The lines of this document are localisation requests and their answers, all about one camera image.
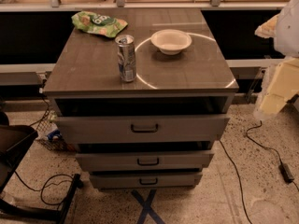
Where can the grey drawer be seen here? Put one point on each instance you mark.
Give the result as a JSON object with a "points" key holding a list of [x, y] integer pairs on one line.
{"points": [[141, 129], [151, 180], [137, 161]]}

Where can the wire basket with items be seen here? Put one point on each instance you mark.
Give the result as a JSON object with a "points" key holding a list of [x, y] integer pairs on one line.
{"points": [[49, 135]]}

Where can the grey drawer cabinet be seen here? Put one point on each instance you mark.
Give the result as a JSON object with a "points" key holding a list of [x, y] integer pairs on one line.
{"points": [[86, 81]]}

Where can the white bowl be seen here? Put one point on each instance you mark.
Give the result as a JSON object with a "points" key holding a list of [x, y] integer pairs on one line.
{"points": [[170, 41]]}

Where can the black power adapter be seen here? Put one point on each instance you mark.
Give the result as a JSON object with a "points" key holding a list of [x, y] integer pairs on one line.
{"points": [[286, 172]]}

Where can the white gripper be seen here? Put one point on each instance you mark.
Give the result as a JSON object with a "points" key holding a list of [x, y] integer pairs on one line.
{"points": [[288, 32]]}

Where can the middle grey drawer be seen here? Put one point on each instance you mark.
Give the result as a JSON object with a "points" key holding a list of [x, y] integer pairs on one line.
{"points": [[137, 161]]}

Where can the blue tape cross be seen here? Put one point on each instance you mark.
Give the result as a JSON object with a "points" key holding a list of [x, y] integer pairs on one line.
{"points": [[147, 210]]}

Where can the top grey drawer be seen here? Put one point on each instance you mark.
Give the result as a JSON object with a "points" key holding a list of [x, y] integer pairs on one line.
{"points": [[141, 129]]}

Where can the bottom grey drawer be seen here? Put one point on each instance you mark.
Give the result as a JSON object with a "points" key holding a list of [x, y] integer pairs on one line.
{"points": [[151, 180]]}

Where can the silver redbull can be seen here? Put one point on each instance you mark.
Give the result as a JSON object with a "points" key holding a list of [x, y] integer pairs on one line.
{"points": [[126, 57]]}

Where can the green rice chip bag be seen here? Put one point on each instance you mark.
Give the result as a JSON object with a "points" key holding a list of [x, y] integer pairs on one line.
{"points": [[96, 24]]}

